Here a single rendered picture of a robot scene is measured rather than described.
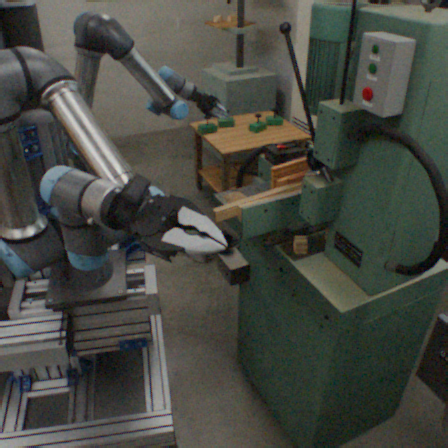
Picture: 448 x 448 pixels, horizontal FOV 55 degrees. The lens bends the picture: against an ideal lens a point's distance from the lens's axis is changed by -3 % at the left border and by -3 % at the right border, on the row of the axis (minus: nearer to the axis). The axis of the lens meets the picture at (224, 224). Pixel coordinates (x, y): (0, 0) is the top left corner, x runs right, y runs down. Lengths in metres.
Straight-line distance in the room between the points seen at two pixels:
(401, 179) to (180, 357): 1.40
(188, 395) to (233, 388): 0.20
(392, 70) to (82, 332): 1.09
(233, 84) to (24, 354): 2.75
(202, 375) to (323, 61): 1.41
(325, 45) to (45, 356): 1.14
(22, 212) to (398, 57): 0.89
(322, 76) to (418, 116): 0.37
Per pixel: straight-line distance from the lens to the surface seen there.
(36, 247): 1.15
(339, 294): 1.29
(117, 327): 1.40
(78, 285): 1.28
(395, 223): 1.18
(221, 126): 3.10
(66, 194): 0.77
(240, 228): 1.38
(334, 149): 1.13
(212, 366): 2.11
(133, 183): 0.61
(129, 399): 1.78
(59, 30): 4.10
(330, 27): 1.29
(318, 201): 1.23
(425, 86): 1.04
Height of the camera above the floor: 1.65
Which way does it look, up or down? 33 degrees down
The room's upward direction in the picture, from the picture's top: straight up
